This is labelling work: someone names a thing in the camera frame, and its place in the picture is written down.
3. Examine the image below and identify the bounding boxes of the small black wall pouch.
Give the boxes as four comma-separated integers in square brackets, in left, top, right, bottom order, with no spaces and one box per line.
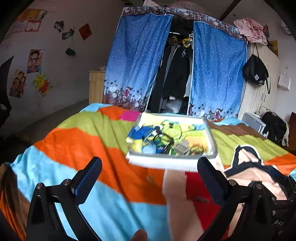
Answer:
[65,39,76,57]

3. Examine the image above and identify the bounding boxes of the yellow cartoon wall drawing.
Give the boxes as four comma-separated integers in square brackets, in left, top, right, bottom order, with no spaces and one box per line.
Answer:
[32,72,51,96]

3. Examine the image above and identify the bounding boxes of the blue dotted right curtain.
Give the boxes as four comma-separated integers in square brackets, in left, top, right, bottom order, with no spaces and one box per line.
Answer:
[187,22,247,121]

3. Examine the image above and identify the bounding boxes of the blue dotted left curtain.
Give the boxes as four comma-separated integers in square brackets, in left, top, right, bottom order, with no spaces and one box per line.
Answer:
[103,13,173,111]

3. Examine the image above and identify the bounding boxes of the anime wall poster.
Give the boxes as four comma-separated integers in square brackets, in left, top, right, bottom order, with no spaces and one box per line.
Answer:
[27,49,43,74]

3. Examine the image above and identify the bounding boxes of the wall photo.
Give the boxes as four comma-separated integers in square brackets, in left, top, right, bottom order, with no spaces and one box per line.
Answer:
[62,29,75,40]
[54,21,64,33]

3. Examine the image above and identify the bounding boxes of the small wooden cabinet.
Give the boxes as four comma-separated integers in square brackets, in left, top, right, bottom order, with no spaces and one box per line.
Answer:
[89,71,105,104]

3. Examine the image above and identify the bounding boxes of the certificates on wall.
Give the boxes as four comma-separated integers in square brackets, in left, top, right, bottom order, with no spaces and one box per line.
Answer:
[4,9,48,39]

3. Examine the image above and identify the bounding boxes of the family cartoon wall drawing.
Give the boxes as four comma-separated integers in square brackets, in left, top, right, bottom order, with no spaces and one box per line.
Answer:
[9,69,27,98]

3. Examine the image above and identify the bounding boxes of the black hanging bag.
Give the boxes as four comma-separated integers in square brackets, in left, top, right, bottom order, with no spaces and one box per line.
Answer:
[242,43,271,94]

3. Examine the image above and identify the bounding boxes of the white paper gift bag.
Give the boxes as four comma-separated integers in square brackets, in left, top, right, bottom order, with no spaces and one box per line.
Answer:
[278,68,291,91]

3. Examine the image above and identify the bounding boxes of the blue dotted curtain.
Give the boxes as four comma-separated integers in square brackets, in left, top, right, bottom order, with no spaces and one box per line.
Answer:
[103,13,173,111]
[187,22,247,121]

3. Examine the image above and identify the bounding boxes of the beige wardrobe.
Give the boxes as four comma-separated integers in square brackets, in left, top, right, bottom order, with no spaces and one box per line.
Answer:
[238,43,280,120]

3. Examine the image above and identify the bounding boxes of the dark hanging clothes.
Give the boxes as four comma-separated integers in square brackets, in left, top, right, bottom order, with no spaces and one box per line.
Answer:
[146,19,194,115]

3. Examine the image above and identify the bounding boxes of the black clothes pile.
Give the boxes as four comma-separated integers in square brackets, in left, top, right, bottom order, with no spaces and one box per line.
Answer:
[261,111,290,146]

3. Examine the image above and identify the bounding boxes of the wall photo right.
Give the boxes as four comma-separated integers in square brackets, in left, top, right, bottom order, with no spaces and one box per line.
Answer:
[62,29,75,40]

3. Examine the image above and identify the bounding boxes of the white flat box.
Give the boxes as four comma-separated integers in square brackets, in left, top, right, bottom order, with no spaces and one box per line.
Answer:
[124,152,223,172]

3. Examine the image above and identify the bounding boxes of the dark beaded necklace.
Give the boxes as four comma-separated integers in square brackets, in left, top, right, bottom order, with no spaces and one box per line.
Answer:
[147,129,179,155]

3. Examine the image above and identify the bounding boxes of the pink clothes on wardrobe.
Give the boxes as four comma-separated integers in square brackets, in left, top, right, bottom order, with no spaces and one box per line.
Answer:
[233,18,267,46]

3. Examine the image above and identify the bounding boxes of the blue grey wristwatch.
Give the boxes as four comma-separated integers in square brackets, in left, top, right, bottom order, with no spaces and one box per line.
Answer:
[142,131,158,155]

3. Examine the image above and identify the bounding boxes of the white bedside box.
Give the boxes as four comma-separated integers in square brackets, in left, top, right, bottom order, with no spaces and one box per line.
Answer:
[242,113,266,135]

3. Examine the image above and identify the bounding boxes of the wall photo left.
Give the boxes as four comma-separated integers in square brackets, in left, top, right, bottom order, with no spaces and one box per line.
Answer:
[54,21,64,33]

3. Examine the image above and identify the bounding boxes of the red diamond wall paper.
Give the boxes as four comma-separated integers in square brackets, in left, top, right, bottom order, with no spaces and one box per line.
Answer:
[78,23,92,41]

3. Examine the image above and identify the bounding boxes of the grey tray with frog drawing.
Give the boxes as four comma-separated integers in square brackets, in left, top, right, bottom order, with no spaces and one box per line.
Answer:
[126,113,218,159]

